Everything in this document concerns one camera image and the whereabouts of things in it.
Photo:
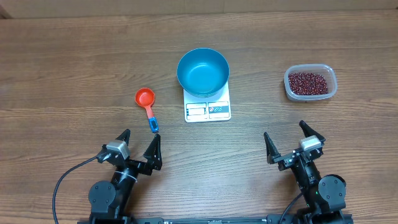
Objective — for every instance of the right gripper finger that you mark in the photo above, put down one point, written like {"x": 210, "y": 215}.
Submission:
{"x": 272, "y": 152}
{"x": 308, "y": 131}

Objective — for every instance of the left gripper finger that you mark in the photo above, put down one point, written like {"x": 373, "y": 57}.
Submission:
{"x": 124, "y": 136}
{"x": 153, "y": 154}

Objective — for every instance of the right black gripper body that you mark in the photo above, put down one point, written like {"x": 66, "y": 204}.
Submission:
{"x": 294, "y": 156}

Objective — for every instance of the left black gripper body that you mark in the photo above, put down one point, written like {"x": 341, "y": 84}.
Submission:
{"x": 134, "y": 163}

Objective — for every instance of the red measuring scoop blue handle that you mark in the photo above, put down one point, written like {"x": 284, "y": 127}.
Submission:
{"x": 145, "y": 98}

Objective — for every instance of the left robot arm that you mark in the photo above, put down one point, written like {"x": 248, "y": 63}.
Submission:
{"x": 109, "y": 198}

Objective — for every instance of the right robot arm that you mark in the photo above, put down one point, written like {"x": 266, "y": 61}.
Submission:
{"x": 321, "y": 199}

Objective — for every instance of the white digital kitchen scale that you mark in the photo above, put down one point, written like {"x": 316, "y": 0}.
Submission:
{"x": 214, "y": 108}

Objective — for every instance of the blue bowl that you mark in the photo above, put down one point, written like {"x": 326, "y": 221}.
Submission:
{"x": 203, "y": 72}

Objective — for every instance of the red adzuki beans in container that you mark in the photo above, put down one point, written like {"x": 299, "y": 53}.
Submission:
{"x": 307, "y": 84}

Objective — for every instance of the clear plastic container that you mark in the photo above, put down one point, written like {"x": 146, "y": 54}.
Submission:
{"x": 322, "y": 69}

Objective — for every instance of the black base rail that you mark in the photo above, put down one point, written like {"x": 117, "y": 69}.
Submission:
{"x": 214, "y": 220}

